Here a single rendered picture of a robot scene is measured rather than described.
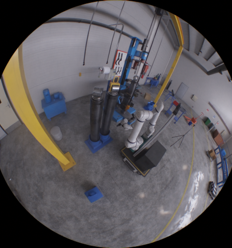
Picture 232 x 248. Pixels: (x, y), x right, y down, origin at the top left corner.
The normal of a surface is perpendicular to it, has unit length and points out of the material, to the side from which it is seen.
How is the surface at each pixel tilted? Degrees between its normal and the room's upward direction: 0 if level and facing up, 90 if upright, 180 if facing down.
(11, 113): 90
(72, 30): 90
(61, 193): 0
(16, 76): 90
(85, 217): 0
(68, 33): 90
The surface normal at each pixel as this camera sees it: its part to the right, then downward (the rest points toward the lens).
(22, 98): 0.68, 0.64
